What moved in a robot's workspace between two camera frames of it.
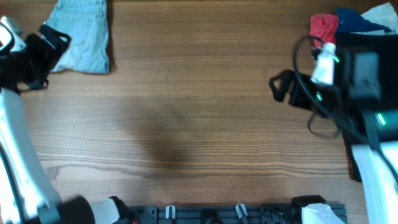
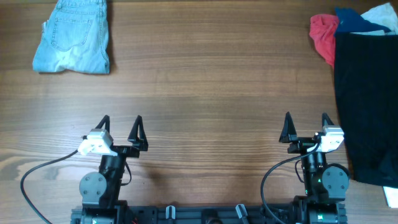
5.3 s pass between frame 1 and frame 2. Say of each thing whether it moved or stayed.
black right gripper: moved
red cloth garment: stayed
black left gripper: moved
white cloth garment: stayed
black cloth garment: stayed
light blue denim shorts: stayed
